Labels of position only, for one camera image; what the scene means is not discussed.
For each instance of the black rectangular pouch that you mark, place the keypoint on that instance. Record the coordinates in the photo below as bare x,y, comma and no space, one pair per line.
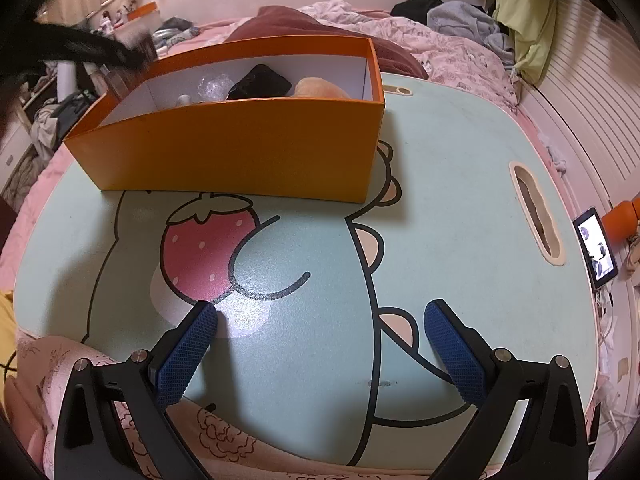
260,82

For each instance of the clear plastic item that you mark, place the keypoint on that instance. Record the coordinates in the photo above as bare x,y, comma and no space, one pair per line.
212,87

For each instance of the orange cardboard box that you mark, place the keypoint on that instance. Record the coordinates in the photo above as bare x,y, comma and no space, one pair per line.
225,150

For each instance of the mint cartoon lap table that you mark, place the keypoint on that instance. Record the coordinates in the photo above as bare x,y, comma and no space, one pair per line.
450,185

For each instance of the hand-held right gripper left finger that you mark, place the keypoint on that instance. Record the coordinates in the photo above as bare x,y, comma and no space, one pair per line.
187,355

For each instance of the light green garment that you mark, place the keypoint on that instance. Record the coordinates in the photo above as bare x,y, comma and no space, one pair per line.
525,15

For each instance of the beige plush toy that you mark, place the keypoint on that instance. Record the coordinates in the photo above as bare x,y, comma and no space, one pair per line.
317,87

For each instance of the orange box lid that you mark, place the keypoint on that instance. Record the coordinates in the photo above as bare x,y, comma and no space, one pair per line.
145,10

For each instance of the pile of clothes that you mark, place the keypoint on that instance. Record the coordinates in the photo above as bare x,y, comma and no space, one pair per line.
50,120

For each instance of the dark red pillow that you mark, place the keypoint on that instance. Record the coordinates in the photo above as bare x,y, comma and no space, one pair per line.
300,22

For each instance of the black garment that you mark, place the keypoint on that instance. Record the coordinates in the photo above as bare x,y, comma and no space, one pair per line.
417,7

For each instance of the orange object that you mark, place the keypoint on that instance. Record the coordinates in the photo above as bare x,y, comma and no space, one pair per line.
622,217

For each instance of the white roll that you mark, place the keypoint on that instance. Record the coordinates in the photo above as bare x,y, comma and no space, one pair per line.
66,82

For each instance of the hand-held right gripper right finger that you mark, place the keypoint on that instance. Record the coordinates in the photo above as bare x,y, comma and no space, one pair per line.
452,355

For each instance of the row of small shelf items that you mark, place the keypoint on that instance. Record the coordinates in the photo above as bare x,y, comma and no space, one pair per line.
115,17

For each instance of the blue patterned cloth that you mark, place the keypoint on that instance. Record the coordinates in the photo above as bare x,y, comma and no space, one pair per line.
175,37

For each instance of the grey folded cloth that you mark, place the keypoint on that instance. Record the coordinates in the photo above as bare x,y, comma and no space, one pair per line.
175,22

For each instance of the grey blue hoodie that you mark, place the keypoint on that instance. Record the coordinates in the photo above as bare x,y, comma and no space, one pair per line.
470,22

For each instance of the pink floral duvet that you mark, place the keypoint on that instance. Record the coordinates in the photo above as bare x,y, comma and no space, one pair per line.
450,60

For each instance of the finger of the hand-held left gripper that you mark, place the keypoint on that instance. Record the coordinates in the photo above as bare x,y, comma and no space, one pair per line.
85,45

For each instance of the smartphone with lit screen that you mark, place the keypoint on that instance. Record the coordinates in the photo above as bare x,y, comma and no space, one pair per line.
595,247

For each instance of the white slatted panel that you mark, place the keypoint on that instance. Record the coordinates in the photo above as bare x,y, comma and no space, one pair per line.
590,110

